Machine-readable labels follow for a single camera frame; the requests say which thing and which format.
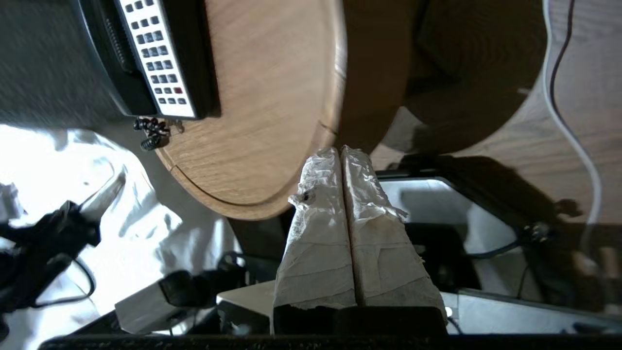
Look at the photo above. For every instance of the black and white telephone base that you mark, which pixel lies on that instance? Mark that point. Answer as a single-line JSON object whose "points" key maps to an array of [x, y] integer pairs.
{"points": [[155, 58]]}

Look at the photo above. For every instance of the dark grey fabric headboard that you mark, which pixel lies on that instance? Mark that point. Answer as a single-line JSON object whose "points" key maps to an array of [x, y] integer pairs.
{"points": [[43, 63]]}

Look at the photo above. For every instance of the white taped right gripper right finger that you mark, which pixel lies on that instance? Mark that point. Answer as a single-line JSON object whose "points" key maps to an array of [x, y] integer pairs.
{"points": [[384, 262]]}

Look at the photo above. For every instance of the white bed sheet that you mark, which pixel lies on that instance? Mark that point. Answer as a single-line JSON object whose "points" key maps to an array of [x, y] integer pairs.
{"points": [[146, 233]]}

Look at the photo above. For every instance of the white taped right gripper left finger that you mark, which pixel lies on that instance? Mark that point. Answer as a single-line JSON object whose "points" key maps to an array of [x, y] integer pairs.
{"points": [[316, 243]]}

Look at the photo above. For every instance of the grey black robot torso block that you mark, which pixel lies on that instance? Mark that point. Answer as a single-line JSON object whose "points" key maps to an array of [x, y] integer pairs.
{"points": [[146, 306]]}

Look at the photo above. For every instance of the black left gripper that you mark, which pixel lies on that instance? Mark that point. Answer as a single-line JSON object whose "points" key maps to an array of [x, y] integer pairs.
{"points": [[53, 233]]}

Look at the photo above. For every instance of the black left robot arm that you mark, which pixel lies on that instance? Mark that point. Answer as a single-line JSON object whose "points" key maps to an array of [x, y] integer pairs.
{"points": [[19, 287]]}

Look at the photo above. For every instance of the round wooden side table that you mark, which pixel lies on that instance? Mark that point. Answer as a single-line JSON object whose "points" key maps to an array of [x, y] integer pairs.
{"points": [[272, 97]]}

